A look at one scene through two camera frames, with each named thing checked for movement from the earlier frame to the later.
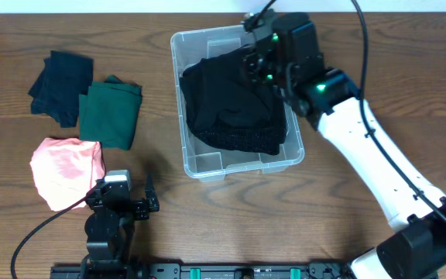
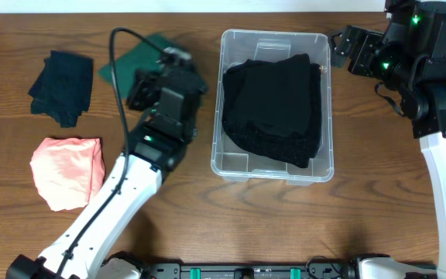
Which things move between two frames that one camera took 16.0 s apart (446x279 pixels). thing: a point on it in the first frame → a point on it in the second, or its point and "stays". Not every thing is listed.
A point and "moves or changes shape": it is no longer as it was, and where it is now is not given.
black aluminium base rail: x=118 y=268 stays
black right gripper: x=254 y=60 → x=379 y=46
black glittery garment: x=262 y=140 → x=295 y=153
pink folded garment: x=66 y=170 stays
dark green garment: x=108 y=112 → x=143 y=57
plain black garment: x=217 y=92 moves or changes shape
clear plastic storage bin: x=209 y=163 moves or changes shape
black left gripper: x=128 y=204 → x=145 y=89
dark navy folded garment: x=56 y=92 stays
